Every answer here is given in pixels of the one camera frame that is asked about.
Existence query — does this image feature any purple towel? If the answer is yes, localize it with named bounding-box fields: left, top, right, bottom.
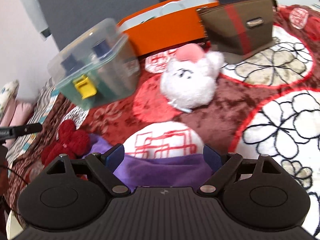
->
left=85, top=133, right=216, bottom=193

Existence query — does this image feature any red knitted soft toy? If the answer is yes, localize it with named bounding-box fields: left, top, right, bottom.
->
left=41, top=119, right=91, bottom=166

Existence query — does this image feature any white plush toy pink hat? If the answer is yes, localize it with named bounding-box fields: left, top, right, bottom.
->
left=160, top=43, right=225, bottom=113

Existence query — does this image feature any pink pillow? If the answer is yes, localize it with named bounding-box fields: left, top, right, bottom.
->
left=0, top=97, right=34, bottom=151

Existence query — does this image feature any floral pillow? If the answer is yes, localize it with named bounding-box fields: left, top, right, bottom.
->
left=0, top=80, right=20, bottom=119

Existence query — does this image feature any striped checked bedsheet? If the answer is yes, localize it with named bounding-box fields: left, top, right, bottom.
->
left=4, top=78, right=61, bottom=165

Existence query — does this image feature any red floral blanket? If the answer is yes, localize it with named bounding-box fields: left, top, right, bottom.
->
left=4, top=5, right=319, bottom=237

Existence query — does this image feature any clear plastic storage container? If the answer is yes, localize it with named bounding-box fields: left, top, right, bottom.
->
left=48, top=18, right=140, bottom=110

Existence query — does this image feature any brown pouch with red stripe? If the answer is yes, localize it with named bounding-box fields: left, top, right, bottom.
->
left=197, top=0, right=278, bottom=64

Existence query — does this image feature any light grey headboard panel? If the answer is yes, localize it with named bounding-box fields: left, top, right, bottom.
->
left=38, top=0, right=159, bottom=50

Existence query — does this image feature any orange cardboard box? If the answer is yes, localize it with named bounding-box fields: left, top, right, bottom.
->
left=118, top=0, right=220, bottom=56

